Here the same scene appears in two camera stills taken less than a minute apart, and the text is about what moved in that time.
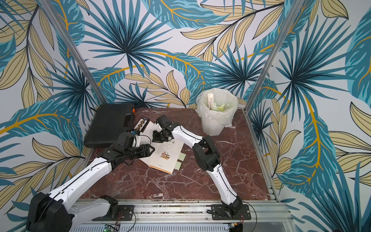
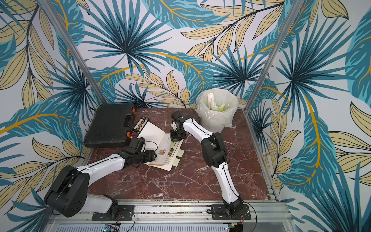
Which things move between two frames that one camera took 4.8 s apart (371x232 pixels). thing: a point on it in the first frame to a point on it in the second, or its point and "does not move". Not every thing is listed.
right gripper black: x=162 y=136 to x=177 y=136
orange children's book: x=164 y=157 does not move
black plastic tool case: x=107 y=121 does not move
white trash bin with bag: x=217 y=108 does not move
